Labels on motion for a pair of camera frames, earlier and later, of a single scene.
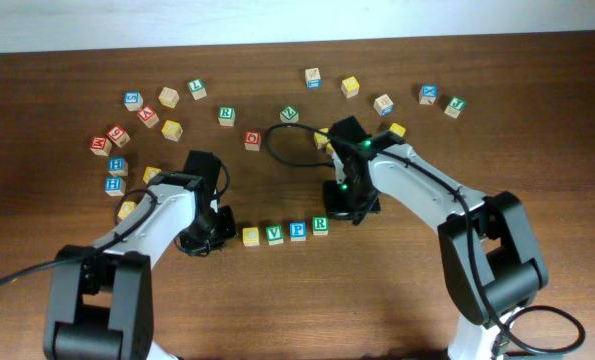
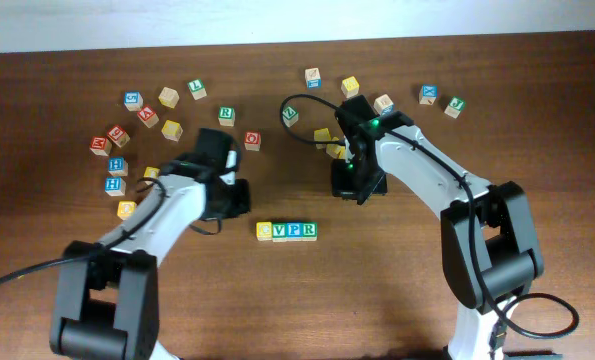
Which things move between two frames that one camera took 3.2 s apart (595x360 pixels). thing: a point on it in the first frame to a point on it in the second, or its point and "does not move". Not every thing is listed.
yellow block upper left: (172, 130) does not move
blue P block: (298, 231) does not move
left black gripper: (219, 226) to (234, 201)
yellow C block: (251, 236) to (264, 230)
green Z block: (289, 115) does not move
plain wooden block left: (169, 97) does not move
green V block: (274, 234) does not move
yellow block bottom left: (126, 208) does not move
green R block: (320, 225) to (310, 231)
